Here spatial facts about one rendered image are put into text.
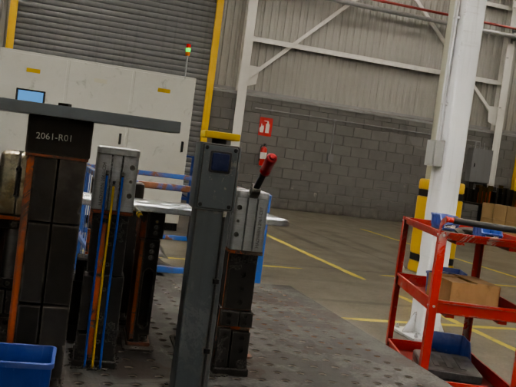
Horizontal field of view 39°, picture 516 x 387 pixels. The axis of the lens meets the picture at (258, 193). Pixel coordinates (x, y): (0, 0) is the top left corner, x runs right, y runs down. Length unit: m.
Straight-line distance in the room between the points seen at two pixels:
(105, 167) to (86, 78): 8.09
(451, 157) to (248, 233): 3.96
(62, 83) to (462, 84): 5.49
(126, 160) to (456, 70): 4.14
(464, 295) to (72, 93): 6.79
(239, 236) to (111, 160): 0.28
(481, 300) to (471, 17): 2.47
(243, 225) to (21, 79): 8.10
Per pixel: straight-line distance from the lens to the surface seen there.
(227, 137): 1.24
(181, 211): 1.51
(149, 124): 1.18
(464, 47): 5.37
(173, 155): 9.59
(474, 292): 3.49
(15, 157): 1.38
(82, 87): 9.44
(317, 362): 1.65
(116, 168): 1.37
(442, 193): 5.29
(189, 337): 1.27
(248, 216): 1.41
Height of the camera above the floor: 1.13
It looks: 3 degrees down
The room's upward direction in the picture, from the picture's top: 7 degrees clockwise
